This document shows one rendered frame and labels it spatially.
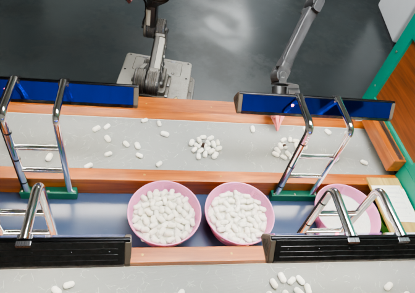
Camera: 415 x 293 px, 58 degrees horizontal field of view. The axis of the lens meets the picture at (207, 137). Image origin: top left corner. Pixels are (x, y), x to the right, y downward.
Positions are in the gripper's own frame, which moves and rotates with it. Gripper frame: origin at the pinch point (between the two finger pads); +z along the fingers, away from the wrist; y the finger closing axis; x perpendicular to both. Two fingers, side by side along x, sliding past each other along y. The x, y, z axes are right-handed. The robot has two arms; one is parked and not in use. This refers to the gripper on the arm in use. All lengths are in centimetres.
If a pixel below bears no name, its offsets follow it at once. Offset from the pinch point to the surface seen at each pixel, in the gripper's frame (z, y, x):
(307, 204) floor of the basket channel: 32.3, 8.9, -13.5
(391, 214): 27, 9, -67
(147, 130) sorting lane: 2, -58, 2
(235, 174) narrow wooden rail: 20.0, -23.1, -15.4
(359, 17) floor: -145, 181, 228
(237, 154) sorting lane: 11.9, -19.9, -5.2
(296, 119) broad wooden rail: -5.2, 12.4, 7.1
